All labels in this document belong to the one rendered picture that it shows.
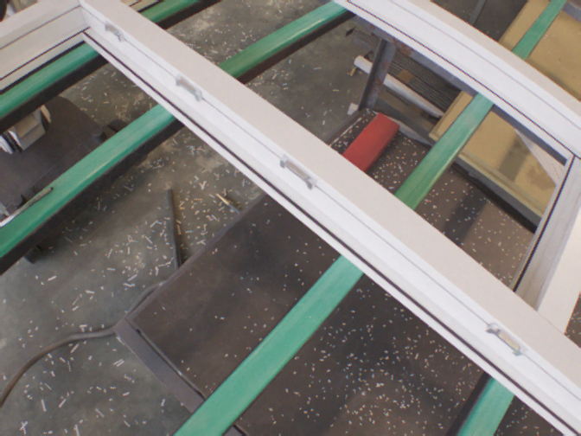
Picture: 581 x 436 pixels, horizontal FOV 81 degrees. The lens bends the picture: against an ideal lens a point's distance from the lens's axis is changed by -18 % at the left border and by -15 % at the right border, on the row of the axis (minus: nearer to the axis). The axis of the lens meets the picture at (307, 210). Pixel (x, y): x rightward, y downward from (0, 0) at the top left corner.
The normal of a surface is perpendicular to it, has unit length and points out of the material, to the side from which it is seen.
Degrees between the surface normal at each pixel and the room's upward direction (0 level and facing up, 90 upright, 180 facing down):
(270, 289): 0
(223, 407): 0
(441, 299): 90
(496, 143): 0
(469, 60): 90
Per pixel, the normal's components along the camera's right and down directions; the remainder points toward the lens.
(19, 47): 0.76, 0.62
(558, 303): 0.13, -0.48
